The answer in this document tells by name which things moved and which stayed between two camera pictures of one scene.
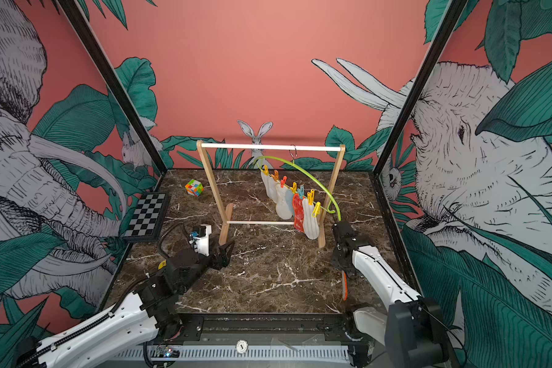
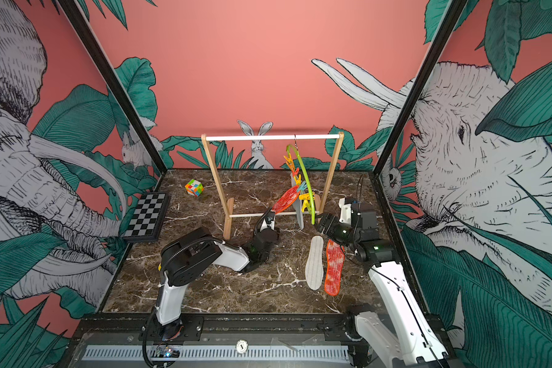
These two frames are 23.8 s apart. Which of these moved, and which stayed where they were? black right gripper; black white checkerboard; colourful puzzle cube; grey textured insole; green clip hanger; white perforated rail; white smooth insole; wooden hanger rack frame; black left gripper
Moved: wooden hanger rack frame; black right gripper; black left gripper; grey textured insole; green clip hanger; white smooth insole
Stayed: colourful puzzle cube; black white checkerboard; white perforated rail
